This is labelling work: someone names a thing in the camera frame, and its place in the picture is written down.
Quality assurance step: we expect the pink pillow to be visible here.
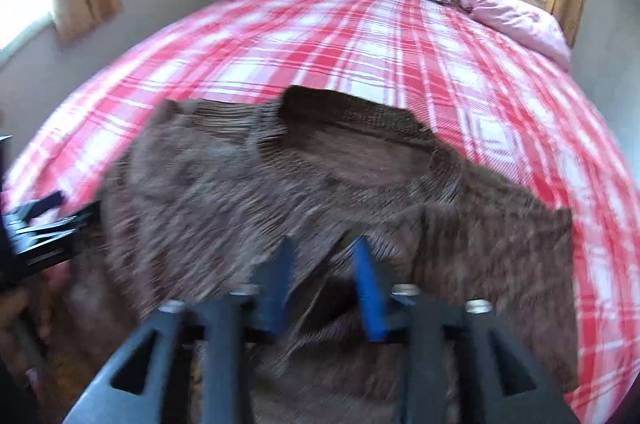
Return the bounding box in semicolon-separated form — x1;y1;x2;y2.
458;0;570;71

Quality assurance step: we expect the red white plaid bedsheet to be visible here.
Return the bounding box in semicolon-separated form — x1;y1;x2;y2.
4;0;639;423

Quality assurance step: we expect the brown knitted sweater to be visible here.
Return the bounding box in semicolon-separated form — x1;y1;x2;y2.
46;87;578;423

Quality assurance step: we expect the person's left hand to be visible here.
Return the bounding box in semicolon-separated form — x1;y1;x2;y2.
1;262;70;358

